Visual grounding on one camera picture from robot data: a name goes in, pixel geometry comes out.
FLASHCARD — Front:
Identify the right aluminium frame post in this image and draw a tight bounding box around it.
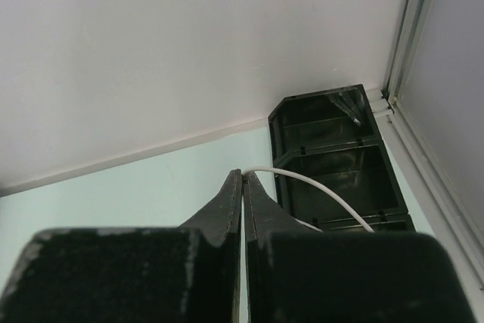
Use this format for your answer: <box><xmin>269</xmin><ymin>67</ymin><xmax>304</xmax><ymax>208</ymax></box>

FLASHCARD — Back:
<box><xmin>368</xmin><ymin>0</ymin><xmax>484</xmax><ymax>241</ymax></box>

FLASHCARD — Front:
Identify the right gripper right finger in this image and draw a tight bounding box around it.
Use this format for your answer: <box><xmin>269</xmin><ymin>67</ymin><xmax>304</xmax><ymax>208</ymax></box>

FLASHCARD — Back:
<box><xmin>243</xmin><ymin>170</ymin><xmax>476</xmax><ymax>322</ymax></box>

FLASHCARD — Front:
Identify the right black compartment bin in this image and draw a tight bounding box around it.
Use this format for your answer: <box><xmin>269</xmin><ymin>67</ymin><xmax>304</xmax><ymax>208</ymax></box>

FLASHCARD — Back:
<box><xmin>268</xmin><ymin>85</ymin><xmax>414</xmax><ymax>231</ymax></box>

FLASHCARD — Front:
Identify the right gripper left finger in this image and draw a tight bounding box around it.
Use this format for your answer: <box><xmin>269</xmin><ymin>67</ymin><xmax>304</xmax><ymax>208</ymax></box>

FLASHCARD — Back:
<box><xmin>1</xmin><ymin>169</ymin><xmax>242</xmax><ymax>322</ymax></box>

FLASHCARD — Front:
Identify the white wire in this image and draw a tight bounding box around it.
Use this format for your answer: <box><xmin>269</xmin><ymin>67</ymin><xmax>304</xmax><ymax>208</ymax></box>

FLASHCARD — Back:
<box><xmin>244</xmin><ymin>165</ymin><xmax>377</xmax><ymax>234</ymax></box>

